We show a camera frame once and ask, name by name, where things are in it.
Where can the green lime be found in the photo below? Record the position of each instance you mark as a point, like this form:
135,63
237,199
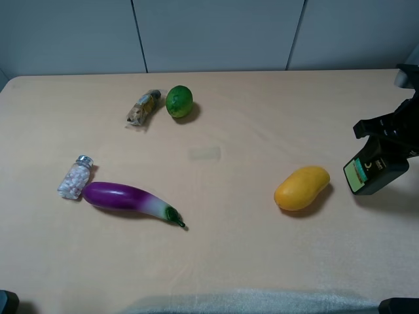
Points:
179,101

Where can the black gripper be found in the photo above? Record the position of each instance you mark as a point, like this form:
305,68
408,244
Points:
398,131

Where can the purple eggplant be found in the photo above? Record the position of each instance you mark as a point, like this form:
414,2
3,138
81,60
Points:
121,197

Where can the black object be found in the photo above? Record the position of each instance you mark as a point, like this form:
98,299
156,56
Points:
9,302
399,306

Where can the yellow mango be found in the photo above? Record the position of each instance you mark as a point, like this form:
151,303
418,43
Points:
301,188

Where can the dark green pump bottle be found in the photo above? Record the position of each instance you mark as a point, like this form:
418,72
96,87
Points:
375,166

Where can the black object bottom left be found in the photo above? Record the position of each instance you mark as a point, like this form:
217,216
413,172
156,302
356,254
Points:
9,302

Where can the clear snack packet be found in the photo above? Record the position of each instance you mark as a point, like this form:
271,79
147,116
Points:
144,109

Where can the black object bottom right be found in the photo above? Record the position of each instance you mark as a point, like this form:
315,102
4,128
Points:
399,306

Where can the clear pill bottle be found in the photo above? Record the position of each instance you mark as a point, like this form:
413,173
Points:
76,178

